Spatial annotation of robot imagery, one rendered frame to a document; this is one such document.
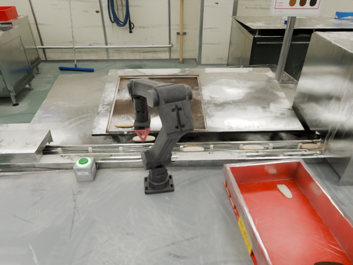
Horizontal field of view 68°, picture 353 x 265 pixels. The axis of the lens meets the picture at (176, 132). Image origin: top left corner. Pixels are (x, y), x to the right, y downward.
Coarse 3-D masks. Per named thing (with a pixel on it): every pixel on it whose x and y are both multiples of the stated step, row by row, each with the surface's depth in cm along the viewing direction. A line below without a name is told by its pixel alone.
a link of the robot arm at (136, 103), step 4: (140, 96) 105; (136, 100) 104; (140, 100) 104; (144, 100) 105; (136, 104) 105; (140, 104) 105; (144, 104) 106; (136, 108) 107; (140, 108) 106; (144, 108) 107
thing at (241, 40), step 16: (240, 16) 336; (256, 16) 336; (272, 16) 336; (304, 16) 335; (320, 16) 334; (240, 32) 302; (256, 32) 270; (272, 32) 270; (304, 32) 270; (240, 48) 303; (256, 48) 262; (272, 48) 263; (304, 48) 264; (240, 64) 305; (256, 64) 271; (288, 64) 273
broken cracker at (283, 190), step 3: (276, 186) 106; (279, 186) 105; (282, 186) 105; (285, 186) 105; (279, 189) 104; (282, 189) 104; (285, 189) 104; (288, 189) 104; (282, 192) 103; (285, 192) 102; (288, 192) 102; (285, 195) 102; (288, 195) 101; (291, 195) 102
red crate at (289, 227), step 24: (264, 192) 103; (264, 216) 94; (288, 216) 94; (312, 216) 94; (264, 240) 86; (288, 240) 86; (312, 240) 86; (336, 240) 86; (288, 264) 79; (312, 264) 79
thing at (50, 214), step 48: (0, 192) 104; (48, 192) 104; (96, 192) 104; (192, 192) 104; (336, 192) 104; (0, 240) 87; (48, 240) 87; (96, 240) 87; (144, 240) 87; (192, 240) 87; (240, 240) 87
